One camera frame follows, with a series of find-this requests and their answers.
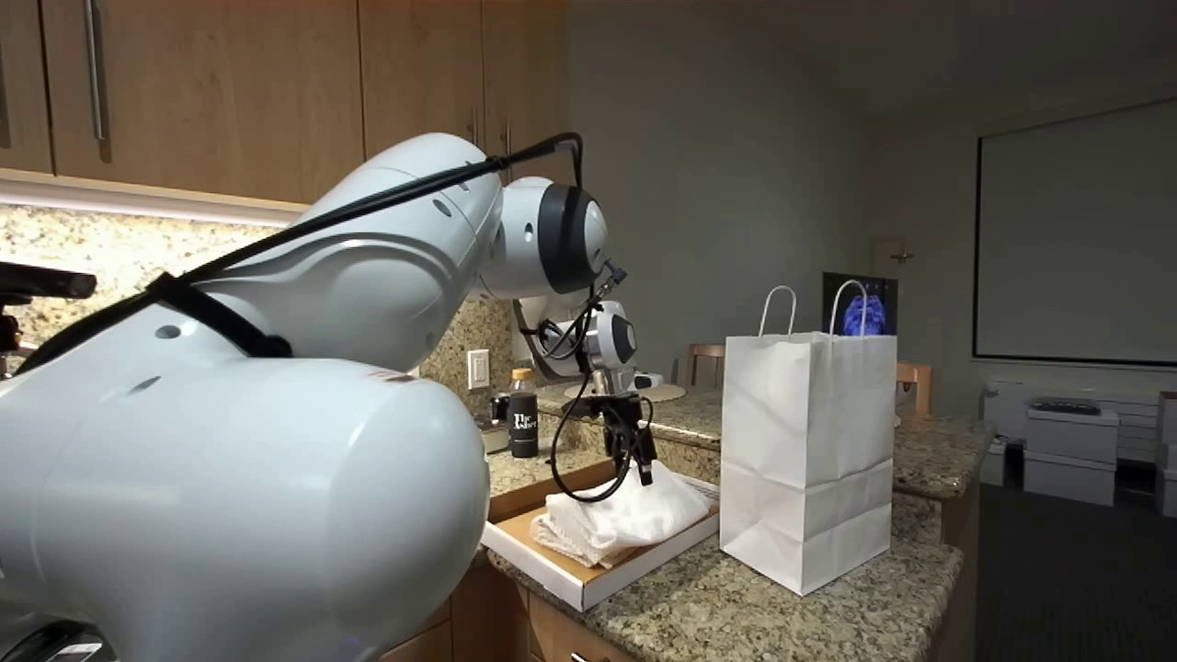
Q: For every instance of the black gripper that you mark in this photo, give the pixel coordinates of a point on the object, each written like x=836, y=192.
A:
x=626, y=427

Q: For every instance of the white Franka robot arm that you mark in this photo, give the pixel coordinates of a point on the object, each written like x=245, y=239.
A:
x=245, y=516

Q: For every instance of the white paper bag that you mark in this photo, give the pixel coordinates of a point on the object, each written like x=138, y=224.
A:
x=805, y=466

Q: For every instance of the round woven placemat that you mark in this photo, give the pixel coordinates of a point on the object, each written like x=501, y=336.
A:
x=664, y=391

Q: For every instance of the wooden dining chair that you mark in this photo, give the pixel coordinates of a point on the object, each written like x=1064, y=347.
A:
x=699, y=366
x=913, y=387

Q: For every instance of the black jar with wooden lid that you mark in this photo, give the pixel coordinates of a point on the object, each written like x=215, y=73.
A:
x=524, y=425

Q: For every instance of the shallow cardboard tray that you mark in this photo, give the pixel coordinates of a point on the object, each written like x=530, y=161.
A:
x=574, y=587

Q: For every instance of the wooden lower cabinet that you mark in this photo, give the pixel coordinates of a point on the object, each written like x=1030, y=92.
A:
x=565, y=642

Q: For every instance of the white storage box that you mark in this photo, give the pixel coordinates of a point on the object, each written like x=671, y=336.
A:
x=1068, y=454

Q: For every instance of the wooden upper cabinets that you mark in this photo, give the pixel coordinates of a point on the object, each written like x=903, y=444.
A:
x=245, y=73

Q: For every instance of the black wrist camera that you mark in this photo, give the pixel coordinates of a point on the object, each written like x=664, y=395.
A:
x=607, y=407

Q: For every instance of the white wall outlet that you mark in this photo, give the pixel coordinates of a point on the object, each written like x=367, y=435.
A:
x=479, y=368

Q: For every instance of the white wall board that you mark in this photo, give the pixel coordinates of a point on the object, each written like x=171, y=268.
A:
x=1078, y=233

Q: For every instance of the black camera on stand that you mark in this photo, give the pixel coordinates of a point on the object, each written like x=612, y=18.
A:
x=37, y=286

